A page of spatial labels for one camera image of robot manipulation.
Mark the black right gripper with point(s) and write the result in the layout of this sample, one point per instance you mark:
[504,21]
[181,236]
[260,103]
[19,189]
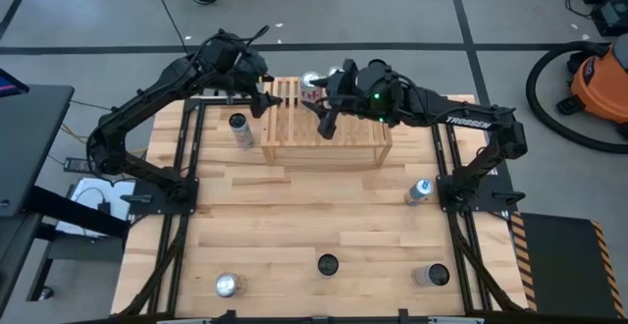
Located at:
[348,95]

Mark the Celsius can pineapple print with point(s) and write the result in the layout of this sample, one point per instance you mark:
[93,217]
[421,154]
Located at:
[328,264]

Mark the black power adapter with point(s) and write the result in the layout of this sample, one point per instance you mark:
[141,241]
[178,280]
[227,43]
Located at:
[81,165]

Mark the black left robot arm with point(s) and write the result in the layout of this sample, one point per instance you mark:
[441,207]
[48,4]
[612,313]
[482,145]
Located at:
[147,88]

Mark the white flat box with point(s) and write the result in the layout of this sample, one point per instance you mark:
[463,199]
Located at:
[90,191]

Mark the orange shop vacuum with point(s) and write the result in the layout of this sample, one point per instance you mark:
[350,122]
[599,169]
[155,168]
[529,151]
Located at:
[531,91]
[601,86]

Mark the silver desk caster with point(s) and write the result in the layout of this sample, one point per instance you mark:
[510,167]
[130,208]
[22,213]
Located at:
[45,293]

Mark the black computer monitor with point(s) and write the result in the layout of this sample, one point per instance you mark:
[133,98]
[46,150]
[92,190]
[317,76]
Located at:
[10,84]

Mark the wooden slatted shelf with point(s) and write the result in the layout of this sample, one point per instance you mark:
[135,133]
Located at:
[294,132]

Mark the black equipment cases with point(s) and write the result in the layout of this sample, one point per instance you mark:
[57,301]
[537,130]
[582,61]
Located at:
[611,15]

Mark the black clamp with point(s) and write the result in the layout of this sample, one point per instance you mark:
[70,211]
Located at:
[230,315]
[403,315]

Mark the white aluminium strip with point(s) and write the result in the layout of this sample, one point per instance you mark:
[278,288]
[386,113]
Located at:
[456,320]
[184,321]

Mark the silver Diet Coke can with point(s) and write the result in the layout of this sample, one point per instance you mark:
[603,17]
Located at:
[225,285]
[309,79]

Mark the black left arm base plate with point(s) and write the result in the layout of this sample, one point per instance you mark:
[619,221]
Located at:
[142,208]

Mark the black mat hazard stripes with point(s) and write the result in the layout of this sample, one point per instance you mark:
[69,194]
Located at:
[559,265]

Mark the black aluminium rig frame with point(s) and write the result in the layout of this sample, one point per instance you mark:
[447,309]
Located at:
[193,107]

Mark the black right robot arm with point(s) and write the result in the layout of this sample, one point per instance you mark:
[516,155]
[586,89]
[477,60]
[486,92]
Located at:
[466,123]

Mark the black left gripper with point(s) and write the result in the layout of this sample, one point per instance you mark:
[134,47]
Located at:
[247,76]

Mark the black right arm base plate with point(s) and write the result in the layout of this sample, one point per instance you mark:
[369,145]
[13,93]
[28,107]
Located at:
[503,184]

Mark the black desk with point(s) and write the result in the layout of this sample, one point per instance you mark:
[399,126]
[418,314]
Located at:
[34,142]

